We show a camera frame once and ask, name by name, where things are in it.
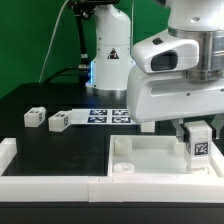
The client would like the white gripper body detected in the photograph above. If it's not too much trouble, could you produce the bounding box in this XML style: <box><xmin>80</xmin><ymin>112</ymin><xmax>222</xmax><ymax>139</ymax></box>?
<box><xmin>126</xmin><ymin>66</ymin><xmax>224</xmax><ymax>123</ymax></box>

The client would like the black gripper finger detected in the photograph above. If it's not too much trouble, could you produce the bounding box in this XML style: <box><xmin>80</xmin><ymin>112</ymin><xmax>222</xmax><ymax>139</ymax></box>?
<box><xmin>172</xmin><ymin>119</ymin><xmax>185</xmax><ymax>142</ymax></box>
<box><xmin>212</xmin><ymin>113</ymin><xmax>224</xmax><ymax>139</ymax></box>

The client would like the white square tabletop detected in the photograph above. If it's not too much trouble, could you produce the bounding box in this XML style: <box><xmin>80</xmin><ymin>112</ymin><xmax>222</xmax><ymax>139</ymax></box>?
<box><xmin>107</xmin><ymin>135</ymin><xmax>224</xmax><ymax>177</ymax></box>

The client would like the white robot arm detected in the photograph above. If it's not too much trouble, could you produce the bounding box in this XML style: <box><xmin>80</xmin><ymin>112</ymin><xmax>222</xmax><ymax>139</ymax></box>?
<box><xmin>126</xmin><ymin>0</ymin><xmax>224</xmax><ymax>123</ymax></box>

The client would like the white base sheet with tags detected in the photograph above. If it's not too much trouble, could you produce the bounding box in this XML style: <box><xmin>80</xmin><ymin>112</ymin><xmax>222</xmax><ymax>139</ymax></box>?
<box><xmin>70</xmin><ymin>109</ymin><xmax>135</xmax><ymax>125</ymax></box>

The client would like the white U-shaped obstacle fence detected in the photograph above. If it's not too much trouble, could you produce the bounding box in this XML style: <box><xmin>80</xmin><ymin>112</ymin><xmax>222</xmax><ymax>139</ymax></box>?
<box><xmin>0</xmin><ymin>138</ymin><xmax>224</xmax><ymax>203</ymax></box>

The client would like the black cable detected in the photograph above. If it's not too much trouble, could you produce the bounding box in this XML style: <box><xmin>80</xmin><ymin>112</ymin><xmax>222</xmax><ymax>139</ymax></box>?
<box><xmin>43</xmin><ymin>64</ymin><xmax>91</xmax><ymax>84</ymax></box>

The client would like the white cable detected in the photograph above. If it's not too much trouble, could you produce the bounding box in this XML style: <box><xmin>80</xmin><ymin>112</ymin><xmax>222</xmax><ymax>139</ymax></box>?
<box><xmin>38</xmin><ymin>0</ymin><xmax>70</xmax><ymax>83</ymax></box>

